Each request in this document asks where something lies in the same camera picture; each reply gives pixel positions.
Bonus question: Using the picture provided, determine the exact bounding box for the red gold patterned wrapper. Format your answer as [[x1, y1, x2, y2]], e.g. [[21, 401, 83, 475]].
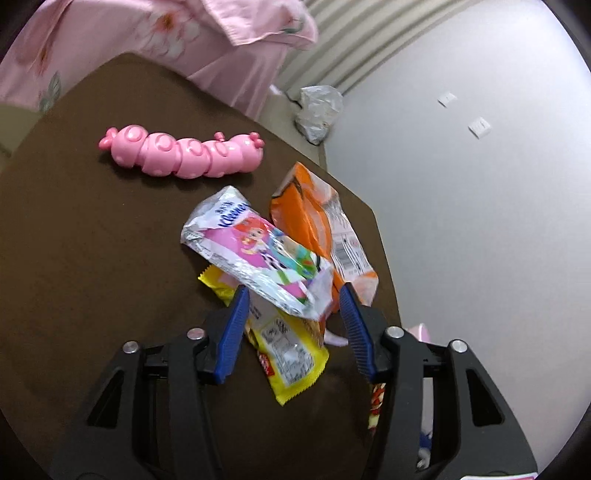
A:
[[368, 382, 385, 430]]

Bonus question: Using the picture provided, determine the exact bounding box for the pink floral duvet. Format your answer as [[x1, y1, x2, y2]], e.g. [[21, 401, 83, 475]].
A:
[[198, 0, 319, 51]]

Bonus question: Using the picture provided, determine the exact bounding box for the orange snack wrapper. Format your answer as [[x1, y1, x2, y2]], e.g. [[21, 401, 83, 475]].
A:
[[270, 161, 380, 308]]

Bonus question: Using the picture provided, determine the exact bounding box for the white pleated curtain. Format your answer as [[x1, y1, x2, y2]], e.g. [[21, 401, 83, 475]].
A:
[[272, 0, 467, 93]]

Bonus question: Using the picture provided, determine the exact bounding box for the silver pink cartoon wrapper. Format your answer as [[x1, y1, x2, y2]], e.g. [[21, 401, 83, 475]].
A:
[[181, 185, 335, 321]]

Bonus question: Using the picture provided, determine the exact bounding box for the bed with pink floral sheet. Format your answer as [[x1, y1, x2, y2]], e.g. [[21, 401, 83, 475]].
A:
[[0, 0, 289, 123]]

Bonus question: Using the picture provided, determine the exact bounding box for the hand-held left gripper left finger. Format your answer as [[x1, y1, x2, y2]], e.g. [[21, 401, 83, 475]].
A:
[[48, 285, 251, 480]]

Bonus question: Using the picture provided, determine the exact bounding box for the pink caterpillar toy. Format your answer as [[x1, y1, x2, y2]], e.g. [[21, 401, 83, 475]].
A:
[[98, 124, 265, 180]]

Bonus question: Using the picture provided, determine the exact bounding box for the white plastic bag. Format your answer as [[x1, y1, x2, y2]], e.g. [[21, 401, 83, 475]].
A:
[[295, 85, 345, 146]]

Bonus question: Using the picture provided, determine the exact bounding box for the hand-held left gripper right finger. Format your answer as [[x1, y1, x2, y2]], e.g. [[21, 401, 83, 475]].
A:
[[339, 282, 539, 480]]

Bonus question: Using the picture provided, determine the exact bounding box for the pink cylindrical cup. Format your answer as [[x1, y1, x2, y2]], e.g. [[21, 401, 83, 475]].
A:
[[406, 323, 435, 344]]

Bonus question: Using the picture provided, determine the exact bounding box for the yellow snack wrapper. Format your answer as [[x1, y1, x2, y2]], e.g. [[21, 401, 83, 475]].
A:
[[198, 265, 329, 407]]

